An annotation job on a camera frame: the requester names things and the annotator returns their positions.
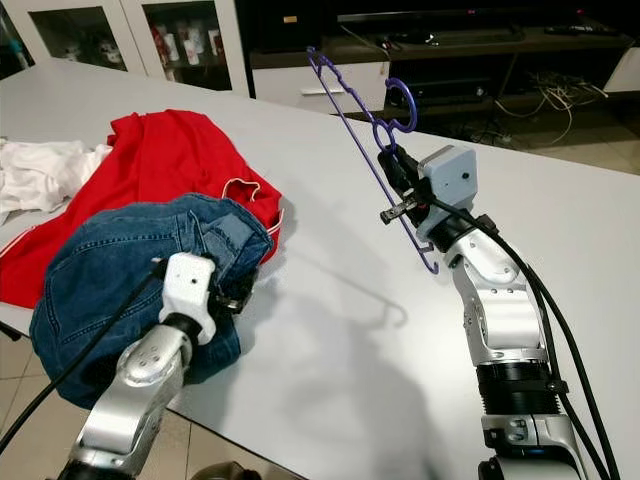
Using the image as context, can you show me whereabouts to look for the grey table black legs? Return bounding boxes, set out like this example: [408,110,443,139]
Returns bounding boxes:
[0,55,640,480]

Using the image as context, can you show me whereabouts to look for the dark TV stand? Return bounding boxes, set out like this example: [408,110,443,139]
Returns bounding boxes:
[238,0,640,141]

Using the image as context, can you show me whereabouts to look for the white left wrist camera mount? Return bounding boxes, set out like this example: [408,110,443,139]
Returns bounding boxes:
[163,252,221,346]

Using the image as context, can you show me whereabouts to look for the dark speaker gold label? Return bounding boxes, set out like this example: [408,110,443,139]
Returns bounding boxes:
[240,0,331,56]

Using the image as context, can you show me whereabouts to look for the white drawer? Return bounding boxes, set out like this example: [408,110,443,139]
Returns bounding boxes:
[250,62,391,114]
[600,45,640,96]

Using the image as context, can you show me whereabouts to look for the white cable tangle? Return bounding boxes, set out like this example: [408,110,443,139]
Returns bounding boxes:
[500,70,611,129]

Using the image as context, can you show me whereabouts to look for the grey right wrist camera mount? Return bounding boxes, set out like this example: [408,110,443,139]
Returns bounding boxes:
[418,145,478,223]

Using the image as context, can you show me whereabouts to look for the black flat television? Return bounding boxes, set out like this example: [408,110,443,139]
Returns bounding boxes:
[335,0,611,48]

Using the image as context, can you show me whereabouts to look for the black media player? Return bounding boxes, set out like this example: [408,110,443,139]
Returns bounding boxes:
[390,62,501,106]

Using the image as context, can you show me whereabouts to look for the white glass door cabinet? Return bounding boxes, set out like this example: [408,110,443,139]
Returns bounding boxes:
[0,0,251,96]

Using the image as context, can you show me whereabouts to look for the white T-shirt flag print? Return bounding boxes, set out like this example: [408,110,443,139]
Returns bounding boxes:
[0,138,113,223]

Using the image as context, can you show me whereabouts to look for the red shirt white stripes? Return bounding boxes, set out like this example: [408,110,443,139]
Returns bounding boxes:
[0,108,283,309]

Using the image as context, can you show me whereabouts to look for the blue denim jeans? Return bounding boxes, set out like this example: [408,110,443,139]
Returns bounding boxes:
[28,192,276,411]

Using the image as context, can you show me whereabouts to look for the robot left leg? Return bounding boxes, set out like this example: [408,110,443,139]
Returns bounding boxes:
[185,460,261,480]

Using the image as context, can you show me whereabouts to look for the purple plastic hanger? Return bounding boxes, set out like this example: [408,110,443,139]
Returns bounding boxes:
[305,47,443,276]

